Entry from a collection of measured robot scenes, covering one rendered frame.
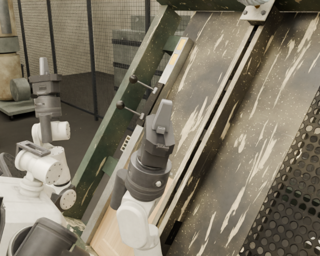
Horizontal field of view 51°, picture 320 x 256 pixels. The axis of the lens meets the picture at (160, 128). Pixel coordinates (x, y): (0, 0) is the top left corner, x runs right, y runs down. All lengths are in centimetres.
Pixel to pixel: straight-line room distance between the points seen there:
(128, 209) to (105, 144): 92
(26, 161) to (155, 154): 43
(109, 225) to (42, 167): 58
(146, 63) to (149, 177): 102
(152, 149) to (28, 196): 45
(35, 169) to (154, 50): 94
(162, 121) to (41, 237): 35
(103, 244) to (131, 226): 69
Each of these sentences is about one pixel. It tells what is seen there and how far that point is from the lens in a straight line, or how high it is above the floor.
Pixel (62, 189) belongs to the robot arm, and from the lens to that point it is 132.
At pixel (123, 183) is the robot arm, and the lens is 74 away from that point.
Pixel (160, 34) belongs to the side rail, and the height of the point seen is 169.
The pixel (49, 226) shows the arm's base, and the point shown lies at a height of 138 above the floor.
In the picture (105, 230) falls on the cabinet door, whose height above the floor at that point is 97.
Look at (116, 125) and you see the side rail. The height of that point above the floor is 128.
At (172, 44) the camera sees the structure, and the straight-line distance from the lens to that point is 164.
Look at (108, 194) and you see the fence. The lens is 143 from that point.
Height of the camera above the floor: 181
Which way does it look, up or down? 19 degrees down
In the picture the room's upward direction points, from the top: straight up
